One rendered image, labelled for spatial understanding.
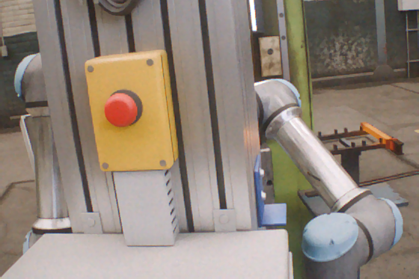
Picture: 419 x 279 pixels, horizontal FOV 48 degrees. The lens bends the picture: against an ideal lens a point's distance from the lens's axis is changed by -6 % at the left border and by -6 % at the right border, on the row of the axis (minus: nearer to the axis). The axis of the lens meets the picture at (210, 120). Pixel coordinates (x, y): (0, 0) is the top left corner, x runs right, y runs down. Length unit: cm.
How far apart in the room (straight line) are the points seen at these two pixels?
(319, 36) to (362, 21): 81
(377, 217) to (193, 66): 66
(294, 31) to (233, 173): 165
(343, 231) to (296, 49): 133
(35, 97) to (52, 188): 21
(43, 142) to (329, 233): 66
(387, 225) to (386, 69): 778
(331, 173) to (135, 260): 68
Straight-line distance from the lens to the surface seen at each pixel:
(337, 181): 117
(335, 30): 845
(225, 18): 57
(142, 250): 62
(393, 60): 894
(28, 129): 190
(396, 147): 192
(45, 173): 116
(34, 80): 116
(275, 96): 125
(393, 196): 215
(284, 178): 233
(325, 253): 102
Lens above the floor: 151
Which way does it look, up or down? 13 degrees down
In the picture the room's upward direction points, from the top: 6 degrees counter-clockwise
